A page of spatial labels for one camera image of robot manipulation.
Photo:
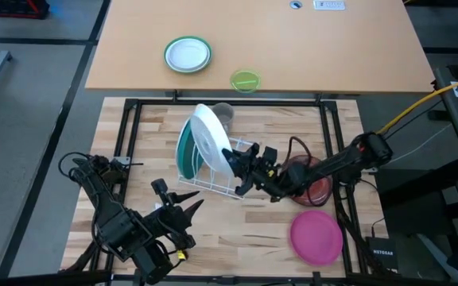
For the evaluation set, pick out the black table frame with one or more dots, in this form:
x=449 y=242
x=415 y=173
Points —
x=272 y=102

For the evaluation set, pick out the small white plate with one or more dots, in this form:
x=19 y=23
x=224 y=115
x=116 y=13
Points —
x=187 y=53

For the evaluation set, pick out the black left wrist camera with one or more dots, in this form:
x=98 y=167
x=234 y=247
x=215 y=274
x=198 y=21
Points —
x=159 y=186

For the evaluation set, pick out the grey translucent cup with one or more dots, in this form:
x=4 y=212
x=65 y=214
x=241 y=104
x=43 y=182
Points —
x=226 y=113

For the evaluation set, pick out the black Netgear network switch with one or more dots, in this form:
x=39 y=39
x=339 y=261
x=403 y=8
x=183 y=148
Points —
x=382 y=254

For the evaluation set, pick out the green rimmed plate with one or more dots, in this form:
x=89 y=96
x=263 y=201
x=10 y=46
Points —
x=165 y=55

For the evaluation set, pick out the small green bowl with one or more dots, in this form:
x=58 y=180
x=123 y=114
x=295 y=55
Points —
x=239 y=77

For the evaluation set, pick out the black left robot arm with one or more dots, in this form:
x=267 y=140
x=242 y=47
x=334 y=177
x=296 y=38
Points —
x=109 y=214

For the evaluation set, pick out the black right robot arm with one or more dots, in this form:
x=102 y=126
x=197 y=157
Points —
x=344 y=159

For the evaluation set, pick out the pink plate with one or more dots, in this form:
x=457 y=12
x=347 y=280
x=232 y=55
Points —
x=316 y=238

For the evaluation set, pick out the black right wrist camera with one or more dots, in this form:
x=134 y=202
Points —
x=270 y=154

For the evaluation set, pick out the large white plate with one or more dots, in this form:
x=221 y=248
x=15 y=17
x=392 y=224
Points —
x=209 y=135

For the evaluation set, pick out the beige wooden desk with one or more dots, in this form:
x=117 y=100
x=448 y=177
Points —
x=332 y=47

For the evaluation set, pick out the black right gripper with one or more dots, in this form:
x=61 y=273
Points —
x=270 y=180

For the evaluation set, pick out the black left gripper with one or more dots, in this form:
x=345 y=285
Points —
x=169 y=222

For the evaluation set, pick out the teal plate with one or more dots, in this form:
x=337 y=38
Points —
x=189 y=155

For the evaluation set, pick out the red translucent bowl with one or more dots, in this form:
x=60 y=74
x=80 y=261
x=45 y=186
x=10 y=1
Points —
x=320 y=190

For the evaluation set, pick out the red and black crate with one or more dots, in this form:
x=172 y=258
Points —
x=14 y=8

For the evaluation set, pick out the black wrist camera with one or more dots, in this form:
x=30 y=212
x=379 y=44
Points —
x=159 y=186
x=270 y=154

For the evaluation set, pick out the white power strip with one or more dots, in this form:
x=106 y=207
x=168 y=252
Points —
x=328 y=5

